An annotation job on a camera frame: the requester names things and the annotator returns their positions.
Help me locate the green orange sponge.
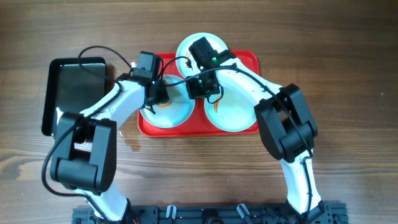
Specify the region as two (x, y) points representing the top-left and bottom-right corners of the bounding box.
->
(156, 101), (170, 108)

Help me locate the light blue plate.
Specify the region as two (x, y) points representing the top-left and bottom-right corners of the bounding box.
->
(204, 87), (256, 133)
(176, 32), (228, 78)
(140, 84), (195, 128)

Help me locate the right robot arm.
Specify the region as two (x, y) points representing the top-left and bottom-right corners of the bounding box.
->
(179, 33), (321, 215)

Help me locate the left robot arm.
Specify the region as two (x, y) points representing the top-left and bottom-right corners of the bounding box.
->
(42, 52), (168, 223)

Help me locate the red plastic tray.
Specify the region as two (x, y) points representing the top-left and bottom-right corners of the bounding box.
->
(137, 50), (260, 138)

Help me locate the black metal tray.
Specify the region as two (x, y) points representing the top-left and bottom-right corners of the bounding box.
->
(41, 57), (107, 136)

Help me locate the left black cable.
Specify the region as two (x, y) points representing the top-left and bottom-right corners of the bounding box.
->
(41, 45), (134, 224)

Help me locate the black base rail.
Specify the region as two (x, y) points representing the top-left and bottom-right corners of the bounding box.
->
(72, 202), (348, 224)

